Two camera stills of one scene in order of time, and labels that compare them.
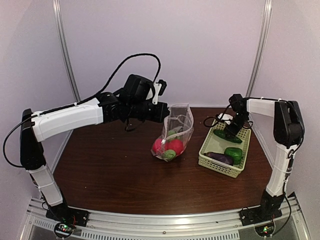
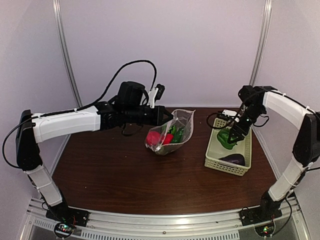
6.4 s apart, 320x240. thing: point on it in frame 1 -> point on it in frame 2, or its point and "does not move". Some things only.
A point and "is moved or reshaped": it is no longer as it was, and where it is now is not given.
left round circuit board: x=63 y=229 does not move
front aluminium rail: x=230 y=225 does not move
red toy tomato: x=176 y=145 -> x=168 y=137
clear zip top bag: x=178 y=129 is moved or reshaped
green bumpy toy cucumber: x=222 y=134 -> x=177 y=134
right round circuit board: x=265 y=230 does not move
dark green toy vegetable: x=236 y=153 -> x=223 y=138
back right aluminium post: x=267 y=15 does not move
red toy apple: x=157 y=146 -> x=153 y=137
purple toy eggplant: x=220 y=157 -> x=237 y=158
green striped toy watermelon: x=169 y=154 -> x=177 y=133
